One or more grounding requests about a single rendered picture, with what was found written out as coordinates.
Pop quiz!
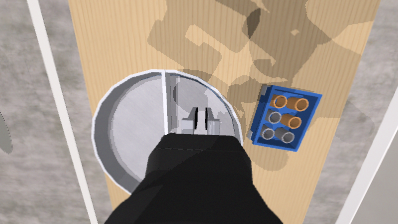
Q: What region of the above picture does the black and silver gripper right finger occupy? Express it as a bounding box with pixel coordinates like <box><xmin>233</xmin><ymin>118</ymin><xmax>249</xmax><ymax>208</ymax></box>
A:
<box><xmin>205</xmin><ymin>107</ymin><xmax>220</xmax><ymax>135</ymax></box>

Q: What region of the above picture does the grey metal sleeve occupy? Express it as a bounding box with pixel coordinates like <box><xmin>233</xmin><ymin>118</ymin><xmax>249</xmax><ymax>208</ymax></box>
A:
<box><xmin>260</xmin><ymin>124</ymin><xmax>274</xmax><ymax>140</ymax></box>
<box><xmin>274</xmin><ymin>128</ymin><xmax>294</xmax><ymax>143</ymax></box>
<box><xmin>265</xmin><ymin>109</ymin><xmax>281</xmax><ymax>124</ymax></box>

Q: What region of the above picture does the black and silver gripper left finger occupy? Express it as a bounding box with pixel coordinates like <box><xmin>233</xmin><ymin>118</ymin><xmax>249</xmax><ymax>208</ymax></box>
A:
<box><xmin>181</xmin><ymin>107</ymin><xmax>198</xmax><ymax>134</ymax></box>

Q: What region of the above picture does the bronze bushing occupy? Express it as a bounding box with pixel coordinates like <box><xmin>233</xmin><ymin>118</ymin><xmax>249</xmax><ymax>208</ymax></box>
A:
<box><xmin>286</xmin><ymin>97</ymin><xmax>308</xmax><ymax>111</ymax></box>
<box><xmin>280</xmin><ymin>114</ymin><xmax>301</xmax><ymax>129</ymax></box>
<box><xmin>269</xmin><ymin>94</ymin><xmax>287</xmax><ymax>108</ymax></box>

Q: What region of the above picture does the blue crate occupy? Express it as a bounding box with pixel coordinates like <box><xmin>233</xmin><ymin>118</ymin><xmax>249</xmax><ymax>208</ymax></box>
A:
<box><xmin>247</xmin><ymin>85</ymin><xmax>323</xmax><ymax>152</ymax></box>

